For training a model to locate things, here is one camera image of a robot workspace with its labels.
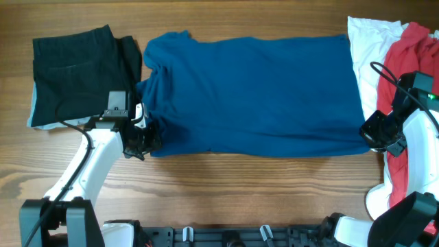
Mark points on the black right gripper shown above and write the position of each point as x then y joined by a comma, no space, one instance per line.
374,127

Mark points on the red printed t-shirt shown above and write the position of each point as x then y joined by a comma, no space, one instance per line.
415,51

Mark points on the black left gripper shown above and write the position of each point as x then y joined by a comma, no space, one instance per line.
143,143

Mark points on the white t-shirt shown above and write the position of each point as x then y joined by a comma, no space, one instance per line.
370,41

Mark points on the folded black shorts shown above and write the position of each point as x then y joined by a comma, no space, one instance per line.
74,74

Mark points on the blue polo shirt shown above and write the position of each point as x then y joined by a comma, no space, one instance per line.
291,97

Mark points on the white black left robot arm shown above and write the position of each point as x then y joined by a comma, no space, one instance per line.
65,215

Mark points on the light grey folded garment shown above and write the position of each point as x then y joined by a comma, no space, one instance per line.
50,126

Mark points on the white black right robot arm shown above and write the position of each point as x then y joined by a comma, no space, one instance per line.
412,126

